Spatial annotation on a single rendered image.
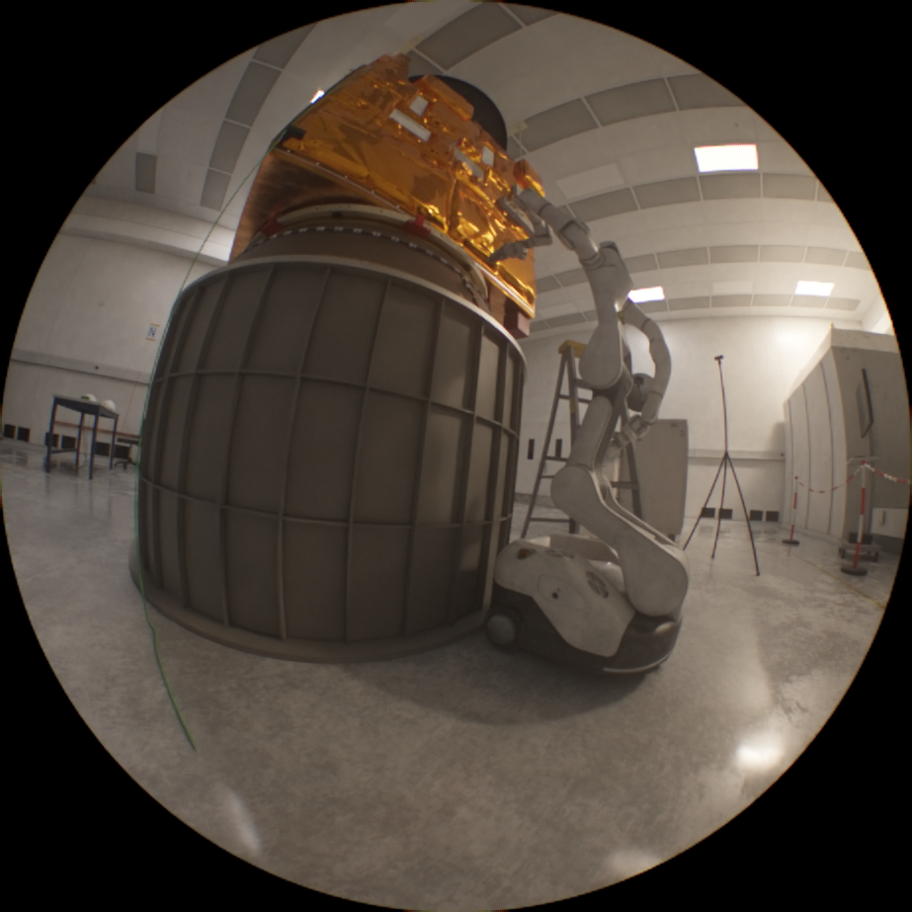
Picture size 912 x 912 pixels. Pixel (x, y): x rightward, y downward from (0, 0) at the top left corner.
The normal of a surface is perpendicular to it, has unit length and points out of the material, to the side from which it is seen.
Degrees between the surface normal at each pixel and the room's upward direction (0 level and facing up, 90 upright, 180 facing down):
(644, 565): 90
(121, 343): 90
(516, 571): 91
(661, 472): 90
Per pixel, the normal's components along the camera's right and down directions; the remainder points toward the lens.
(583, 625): -0.69, -0.12
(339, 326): 0.37, -0.03
